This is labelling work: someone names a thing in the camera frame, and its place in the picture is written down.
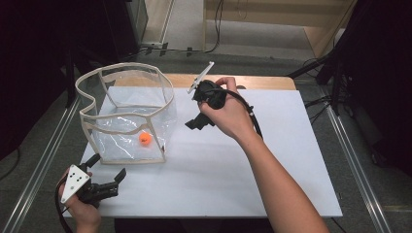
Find orange ball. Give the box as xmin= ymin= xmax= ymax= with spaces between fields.
xmin=139 ymin=131 xmax=153 ymax=147

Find right hand-held gripper black cable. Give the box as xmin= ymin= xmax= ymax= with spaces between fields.
xmin=223 ymin=88 xmax=264 ymax=140

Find clear plastic bag beige trim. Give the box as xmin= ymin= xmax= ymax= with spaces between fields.
xmin=75 ymin=61 xmax=179 ymax=165

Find metal floor rail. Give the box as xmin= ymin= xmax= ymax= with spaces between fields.
xmin=0 ymin=96 xmax=82 ymax=233
xmin=319 ymin=86 xmax=395 ymax=233

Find black hanging cables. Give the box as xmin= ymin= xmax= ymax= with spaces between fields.
xmin=186 ymin=0 xmax=225 ymax=56

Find dark curtain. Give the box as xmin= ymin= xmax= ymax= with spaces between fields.
xmin=0 ymin=0 xmax=108 ymax=159
xmin=336 ymin=0 xmax=412 ymax=176

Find black floor cables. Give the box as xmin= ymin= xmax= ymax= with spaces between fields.
xmin=304 ymin=93 xmax=334 ymax=125

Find white board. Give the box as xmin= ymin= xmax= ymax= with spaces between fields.
xmin=62 ymin=85 xmax=344 ymax=218

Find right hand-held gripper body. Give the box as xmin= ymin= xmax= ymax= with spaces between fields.
xmin=187 ymin=61 xmax=228 ymax=110

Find dark cabinet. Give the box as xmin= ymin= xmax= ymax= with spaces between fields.
xmin=103 ymin=0 xmax=150 ymax=59

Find light wooden shelf unit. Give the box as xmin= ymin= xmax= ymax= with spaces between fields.
xmin=202 ymin=0 xmax=358 ymax=59

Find person's right hand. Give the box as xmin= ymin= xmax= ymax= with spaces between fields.
xmin=197 ymin=76 xmax=260 ymax=144

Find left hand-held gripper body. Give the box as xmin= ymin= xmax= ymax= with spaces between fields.
xmin=60 ymin=164 xmax=120 ymax=208

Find thin black cable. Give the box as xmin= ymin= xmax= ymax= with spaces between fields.
xmin=0 ymin=147 xmax=22 ymax=183

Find black floor cable with clips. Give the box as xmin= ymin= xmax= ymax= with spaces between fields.
xmin=124 ymin=42 xmax=195 ymax=62

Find person's left hand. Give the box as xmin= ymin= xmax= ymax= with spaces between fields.
xmin=57 ymin=166 xmax=102 ymax=233

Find wooden table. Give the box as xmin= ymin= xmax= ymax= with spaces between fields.
xmin=111 ymin=73 xmax=297 ymax=91

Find left hand-held gripper black cable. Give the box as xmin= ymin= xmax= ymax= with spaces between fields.
xmin=53 ymin=179 xmax=75 ymax=233

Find black metal stand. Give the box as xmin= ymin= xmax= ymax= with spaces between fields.
xmin=288 ymin=54 xmax=344 ymax=116

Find hand-held gripper black cable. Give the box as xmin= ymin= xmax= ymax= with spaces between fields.
xmin=53 ymin=179 xmax=75 ymax=233
xmin=223 ymin=88 xmax=264 ymax=140

